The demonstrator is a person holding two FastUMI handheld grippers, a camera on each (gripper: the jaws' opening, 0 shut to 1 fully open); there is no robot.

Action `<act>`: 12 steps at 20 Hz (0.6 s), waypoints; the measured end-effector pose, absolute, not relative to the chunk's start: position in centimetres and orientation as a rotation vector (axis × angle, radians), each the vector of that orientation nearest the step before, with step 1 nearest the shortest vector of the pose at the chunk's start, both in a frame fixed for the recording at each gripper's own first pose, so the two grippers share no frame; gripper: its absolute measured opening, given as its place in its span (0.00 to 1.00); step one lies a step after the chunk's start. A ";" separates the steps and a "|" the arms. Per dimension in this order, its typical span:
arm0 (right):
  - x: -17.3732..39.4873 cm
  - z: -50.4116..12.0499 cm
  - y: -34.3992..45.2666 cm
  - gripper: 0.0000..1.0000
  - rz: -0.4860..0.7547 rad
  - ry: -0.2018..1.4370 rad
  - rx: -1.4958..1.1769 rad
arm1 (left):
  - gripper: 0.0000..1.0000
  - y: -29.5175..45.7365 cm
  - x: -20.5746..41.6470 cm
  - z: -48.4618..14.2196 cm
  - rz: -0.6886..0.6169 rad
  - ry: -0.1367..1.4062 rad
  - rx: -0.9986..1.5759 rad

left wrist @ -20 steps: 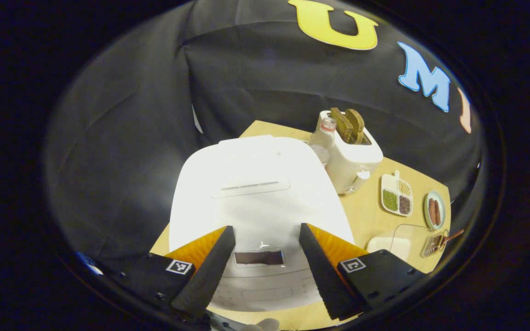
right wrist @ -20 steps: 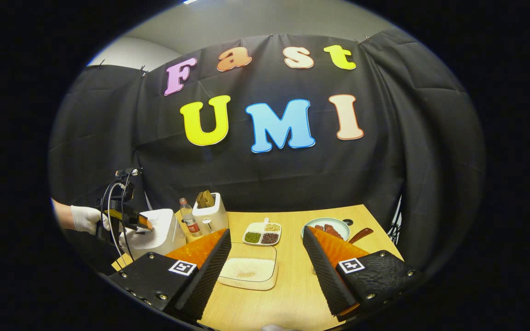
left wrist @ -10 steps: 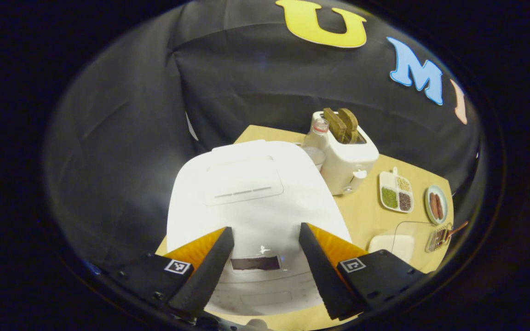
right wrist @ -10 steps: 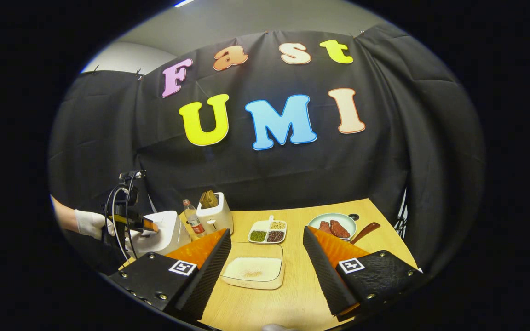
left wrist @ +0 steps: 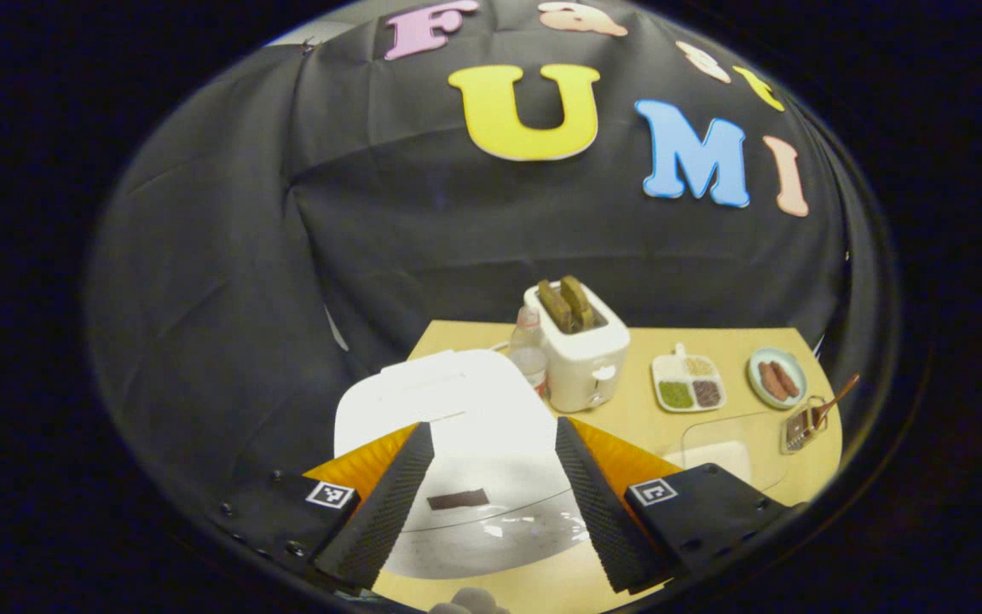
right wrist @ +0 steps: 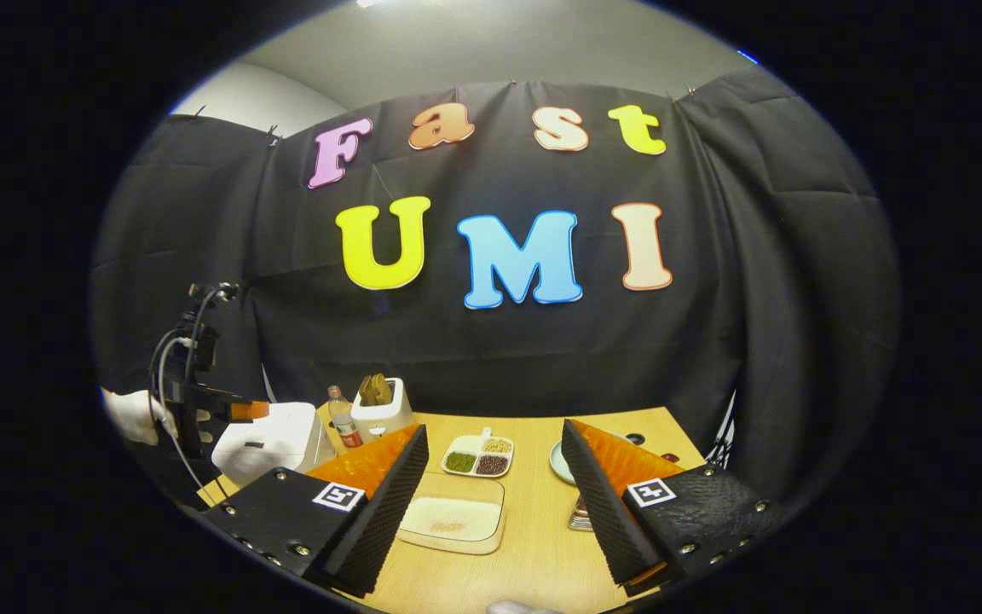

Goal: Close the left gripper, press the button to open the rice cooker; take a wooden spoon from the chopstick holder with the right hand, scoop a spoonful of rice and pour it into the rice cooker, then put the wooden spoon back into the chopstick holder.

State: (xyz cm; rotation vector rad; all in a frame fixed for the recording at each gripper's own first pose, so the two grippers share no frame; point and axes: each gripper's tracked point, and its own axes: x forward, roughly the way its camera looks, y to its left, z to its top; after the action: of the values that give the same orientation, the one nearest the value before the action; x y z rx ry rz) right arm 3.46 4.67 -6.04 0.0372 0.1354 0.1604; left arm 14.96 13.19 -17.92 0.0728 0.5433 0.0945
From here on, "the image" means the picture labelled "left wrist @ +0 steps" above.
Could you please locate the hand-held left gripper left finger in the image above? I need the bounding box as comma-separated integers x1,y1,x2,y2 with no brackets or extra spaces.
210,420,436,591

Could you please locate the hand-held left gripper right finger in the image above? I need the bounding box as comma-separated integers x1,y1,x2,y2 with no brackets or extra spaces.
555,415,799,595

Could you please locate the clear container of rice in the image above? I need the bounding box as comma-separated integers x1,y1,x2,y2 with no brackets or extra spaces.
680,411,790,495

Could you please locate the white rice cooker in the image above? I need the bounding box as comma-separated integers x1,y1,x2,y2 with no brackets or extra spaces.
333,348,594,581

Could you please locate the wire chopstick holder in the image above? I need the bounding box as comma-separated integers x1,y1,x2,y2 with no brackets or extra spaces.
781,395,829,455

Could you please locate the brown wooden spoon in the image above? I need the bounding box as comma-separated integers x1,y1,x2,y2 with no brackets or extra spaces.
798,374,861,436

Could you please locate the white toaster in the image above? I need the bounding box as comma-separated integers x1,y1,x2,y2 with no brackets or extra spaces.
523,281,631,414

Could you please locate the white divided grain dish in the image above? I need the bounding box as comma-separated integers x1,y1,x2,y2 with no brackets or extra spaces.
651,343,726,414

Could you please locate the clear plastic bottle red label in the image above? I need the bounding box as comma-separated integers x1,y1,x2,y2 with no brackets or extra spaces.
508,305,550,400

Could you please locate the brown toast slice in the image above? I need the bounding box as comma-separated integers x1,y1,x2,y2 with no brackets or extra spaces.
538,280,574,334
561,275,596,330

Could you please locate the pale green plate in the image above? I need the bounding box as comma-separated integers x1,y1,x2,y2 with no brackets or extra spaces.
747,347,809,410

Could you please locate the black backdrop cloth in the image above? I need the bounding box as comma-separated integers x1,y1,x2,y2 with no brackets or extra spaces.
86,0,899,530

